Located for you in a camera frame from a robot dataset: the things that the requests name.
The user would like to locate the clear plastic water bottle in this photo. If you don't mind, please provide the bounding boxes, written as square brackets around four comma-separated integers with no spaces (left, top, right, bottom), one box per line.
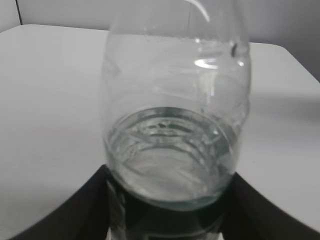
[100,0,251,240]

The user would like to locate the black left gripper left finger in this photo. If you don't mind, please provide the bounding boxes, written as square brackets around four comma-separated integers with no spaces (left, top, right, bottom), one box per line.
[12,165,110,240]

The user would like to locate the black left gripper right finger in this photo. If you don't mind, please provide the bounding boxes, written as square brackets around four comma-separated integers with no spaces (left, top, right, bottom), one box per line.
[221,174,320,240]

